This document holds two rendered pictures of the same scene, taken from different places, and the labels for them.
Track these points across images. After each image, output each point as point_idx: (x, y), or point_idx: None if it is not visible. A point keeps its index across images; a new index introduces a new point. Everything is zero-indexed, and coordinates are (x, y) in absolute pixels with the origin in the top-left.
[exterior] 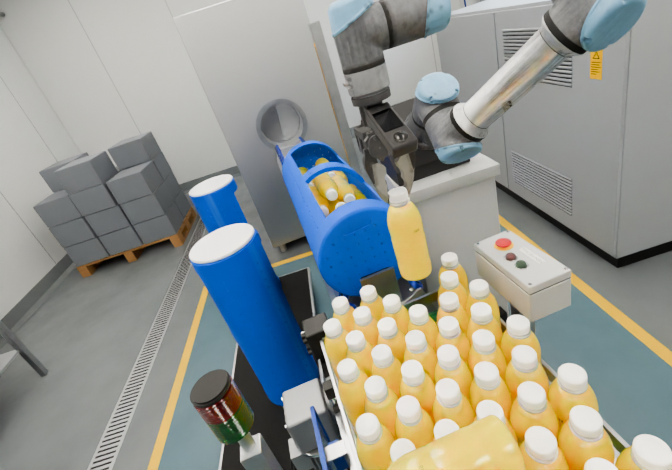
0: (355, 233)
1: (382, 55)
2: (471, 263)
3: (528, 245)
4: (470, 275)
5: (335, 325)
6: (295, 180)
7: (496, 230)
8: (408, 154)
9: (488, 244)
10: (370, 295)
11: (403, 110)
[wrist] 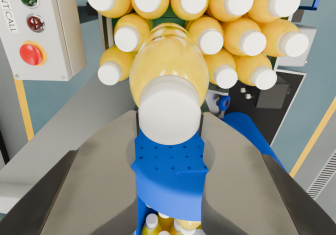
0: (203, 168)
1: None
2: (83, 121)
3: (3, 32)
4: (90, 115)
5: (294, 40)
6: None
7: (40, 134)
8: (47, 220)
9: (51, 67)
10: (228, 68)
11: None
